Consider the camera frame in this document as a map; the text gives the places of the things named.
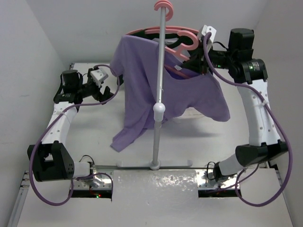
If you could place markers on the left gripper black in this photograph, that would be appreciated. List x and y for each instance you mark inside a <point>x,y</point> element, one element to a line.
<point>98,95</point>

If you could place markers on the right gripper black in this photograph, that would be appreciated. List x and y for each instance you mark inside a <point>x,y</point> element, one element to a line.
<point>198,62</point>

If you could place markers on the pink hanger front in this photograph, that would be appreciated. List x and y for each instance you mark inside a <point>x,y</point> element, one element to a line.
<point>177,53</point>

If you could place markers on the pink hanger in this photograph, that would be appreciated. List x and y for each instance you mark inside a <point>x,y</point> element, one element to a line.
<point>177,53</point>
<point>167,28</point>

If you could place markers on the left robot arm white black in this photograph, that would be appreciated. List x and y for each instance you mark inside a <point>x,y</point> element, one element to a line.
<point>50,159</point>

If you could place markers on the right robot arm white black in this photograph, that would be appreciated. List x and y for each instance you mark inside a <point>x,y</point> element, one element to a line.
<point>250,77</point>

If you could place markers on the white and green raglan shirt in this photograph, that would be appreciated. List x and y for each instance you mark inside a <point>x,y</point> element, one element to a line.
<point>171,40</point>

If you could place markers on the pink hanger under raglan shirt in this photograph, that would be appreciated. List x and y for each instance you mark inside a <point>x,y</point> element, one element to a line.
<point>167,28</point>

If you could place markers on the grey clothes rack stand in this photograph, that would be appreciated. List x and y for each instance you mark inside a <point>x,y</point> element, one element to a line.
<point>166,13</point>

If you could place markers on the white front cover board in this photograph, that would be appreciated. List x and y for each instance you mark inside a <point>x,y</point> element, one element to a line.
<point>153,199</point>

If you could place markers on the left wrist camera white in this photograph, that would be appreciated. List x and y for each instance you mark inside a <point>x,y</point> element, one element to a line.
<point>99,76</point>

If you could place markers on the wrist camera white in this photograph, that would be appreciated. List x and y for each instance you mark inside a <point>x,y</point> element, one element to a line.
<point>99,76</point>
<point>204,31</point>

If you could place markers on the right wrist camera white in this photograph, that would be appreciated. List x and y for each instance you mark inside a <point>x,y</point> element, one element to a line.
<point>204,31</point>

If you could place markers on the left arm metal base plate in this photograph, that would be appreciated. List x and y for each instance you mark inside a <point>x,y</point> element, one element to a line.
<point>98,182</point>

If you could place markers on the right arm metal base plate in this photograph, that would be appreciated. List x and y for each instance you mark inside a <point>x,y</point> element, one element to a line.
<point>205,180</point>

